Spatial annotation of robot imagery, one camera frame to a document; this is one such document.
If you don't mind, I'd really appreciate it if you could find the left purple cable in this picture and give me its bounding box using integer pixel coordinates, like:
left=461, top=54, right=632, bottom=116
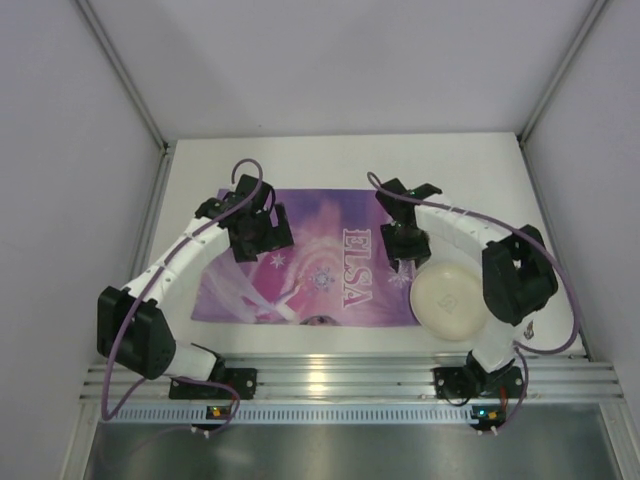
left=101, top=158, right=264, bottom=429

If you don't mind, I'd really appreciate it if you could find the purple Elsa placemat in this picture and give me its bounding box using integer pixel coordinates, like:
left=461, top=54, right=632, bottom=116
left=190, top=189, right=418, bottom=328

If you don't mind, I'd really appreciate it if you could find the left aluminium frame post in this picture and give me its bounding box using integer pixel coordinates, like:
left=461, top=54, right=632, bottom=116
left=71, top=0, right=169, bottom=152

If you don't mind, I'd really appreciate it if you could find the aluminium mounting rail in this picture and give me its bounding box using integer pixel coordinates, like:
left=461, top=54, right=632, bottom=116
left=79, top=352, right=626, bottom=404

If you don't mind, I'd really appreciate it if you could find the perforated grey cable duct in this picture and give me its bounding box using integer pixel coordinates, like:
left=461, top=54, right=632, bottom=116
left=112, top=403, right=504, bottom=425

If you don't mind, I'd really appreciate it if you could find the aluminium frame post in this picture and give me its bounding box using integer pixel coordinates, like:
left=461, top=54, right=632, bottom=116
left=516, top=0, right=612, bottom=148
left=71, top=0, right=169, bottom=152

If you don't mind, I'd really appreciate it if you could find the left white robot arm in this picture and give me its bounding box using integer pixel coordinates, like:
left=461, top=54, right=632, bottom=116
left=97, top=175, right=294, bottom=381

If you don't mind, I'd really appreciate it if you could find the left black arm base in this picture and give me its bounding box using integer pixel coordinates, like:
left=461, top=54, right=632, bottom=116
left=168, top=367, right=258, bottom=400

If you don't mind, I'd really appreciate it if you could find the right aluminium frame post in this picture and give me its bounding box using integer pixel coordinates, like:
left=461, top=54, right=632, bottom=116
left=516, top=0, right=612, bottom=148

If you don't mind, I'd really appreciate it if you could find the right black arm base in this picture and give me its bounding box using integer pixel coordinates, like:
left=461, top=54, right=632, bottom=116
left=432, top=365, right=525, bottom=406

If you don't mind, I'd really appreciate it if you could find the cream round plate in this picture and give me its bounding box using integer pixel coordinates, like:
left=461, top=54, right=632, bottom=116
left=409, top=262, right=488, bottom=342

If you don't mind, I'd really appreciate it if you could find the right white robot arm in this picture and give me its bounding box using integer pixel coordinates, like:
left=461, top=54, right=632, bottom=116
left=367, top=173, right=558, bottom=375

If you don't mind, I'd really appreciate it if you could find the purple metallic fork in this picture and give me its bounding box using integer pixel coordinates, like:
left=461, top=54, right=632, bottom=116
left=523, top=320, right=535, bottom=341

